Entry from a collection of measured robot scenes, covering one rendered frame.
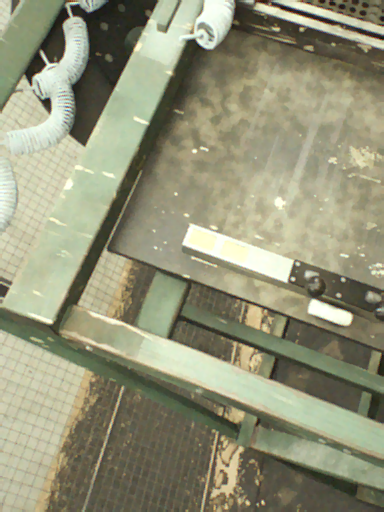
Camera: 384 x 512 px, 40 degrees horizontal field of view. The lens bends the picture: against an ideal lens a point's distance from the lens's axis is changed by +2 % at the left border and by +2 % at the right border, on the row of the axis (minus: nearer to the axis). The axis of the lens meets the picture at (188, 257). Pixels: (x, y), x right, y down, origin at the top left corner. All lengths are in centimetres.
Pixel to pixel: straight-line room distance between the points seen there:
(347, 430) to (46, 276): 60
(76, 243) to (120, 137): 24
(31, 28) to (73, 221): 77
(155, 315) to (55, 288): 22
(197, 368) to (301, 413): 20
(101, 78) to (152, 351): 102
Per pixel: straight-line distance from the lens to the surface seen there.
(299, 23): 134
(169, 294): 108
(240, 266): 104
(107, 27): 182
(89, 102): 170
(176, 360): 96
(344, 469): 178
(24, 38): 163
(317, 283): 92
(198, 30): 116
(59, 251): 99
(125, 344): 97
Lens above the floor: 212
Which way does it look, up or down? 25 degrees down
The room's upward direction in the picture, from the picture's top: 58 degrees counter-clockwise
